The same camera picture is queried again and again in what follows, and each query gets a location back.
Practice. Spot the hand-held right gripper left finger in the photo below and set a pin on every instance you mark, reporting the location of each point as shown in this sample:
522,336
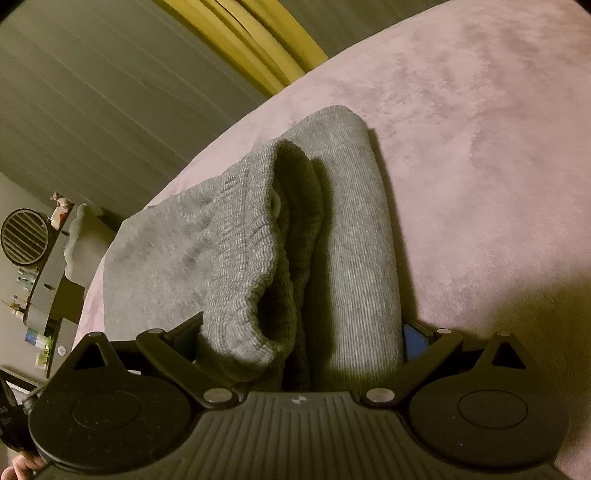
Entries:
182,340

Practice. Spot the grey curtain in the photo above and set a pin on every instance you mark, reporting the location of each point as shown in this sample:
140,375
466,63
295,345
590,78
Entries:
115,101

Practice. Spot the round black fan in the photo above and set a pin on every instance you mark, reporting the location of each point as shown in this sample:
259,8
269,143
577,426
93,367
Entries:
24,236

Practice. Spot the grey knit pants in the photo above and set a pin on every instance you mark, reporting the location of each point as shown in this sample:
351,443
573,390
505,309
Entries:
351,258

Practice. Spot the person's left hand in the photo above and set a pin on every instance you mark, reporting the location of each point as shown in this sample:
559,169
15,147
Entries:
25,467

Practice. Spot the white cloth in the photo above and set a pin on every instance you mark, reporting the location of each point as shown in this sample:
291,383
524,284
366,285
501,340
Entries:
85,244

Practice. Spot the pink fleece blanket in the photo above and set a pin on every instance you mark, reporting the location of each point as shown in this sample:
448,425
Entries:
485,161

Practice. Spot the cluttered dark shelf unit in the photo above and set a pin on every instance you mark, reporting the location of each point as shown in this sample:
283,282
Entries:
51,295

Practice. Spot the yellow curtain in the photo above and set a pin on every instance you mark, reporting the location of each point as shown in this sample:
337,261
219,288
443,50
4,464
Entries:
249,41

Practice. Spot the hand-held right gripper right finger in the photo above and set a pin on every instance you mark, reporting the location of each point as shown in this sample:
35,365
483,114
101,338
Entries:
414,344

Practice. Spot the small pink figurine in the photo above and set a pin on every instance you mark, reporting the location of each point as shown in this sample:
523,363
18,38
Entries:
61,207

